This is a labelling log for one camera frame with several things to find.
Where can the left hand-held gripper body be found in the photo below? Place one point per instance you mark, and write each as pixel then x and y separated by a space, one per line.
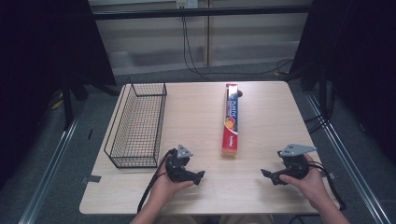
pixel 176 168

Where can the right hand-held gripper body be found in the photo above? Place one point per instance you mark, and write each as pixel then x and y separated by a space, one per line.
pixel 294 163

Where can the person's left hand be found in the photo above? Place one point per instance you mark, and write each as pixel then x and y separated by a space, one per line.
pixel 165 189

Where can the person's right hand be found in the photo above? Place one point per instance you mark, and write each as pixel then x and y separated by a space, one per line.
pixel 308 183

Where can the grey tape strip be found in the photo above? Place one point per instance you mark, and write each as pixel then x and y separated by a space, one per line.
pixel 91 179
pixel 331 175

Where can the red plastic wrap box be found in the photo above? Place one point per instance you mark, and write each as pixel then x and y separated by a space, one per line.
pixel 231 121

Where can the small dark round object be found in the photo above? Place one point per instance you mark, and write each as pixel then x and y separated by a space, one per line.
pixel 240 92

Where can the black curtain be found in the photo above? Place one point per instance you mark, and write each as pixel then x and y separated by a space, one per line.
pixel 358 62
pixel 46 62

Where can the black metal stand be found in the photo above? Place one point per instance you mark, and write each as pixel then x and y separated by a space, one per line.
pixel 67 102

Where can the black horizontal bar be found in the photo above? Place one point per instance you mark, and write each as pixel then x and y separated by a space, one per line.
pixel 199 12

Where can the silver metal floor rail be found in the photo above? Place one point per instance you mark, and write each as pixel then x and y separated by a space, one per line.
pixel 49 171
pixel 348 161

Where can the white wall outlet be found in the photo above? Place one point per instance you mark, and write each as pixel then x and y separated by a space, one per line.
pixel 186 3

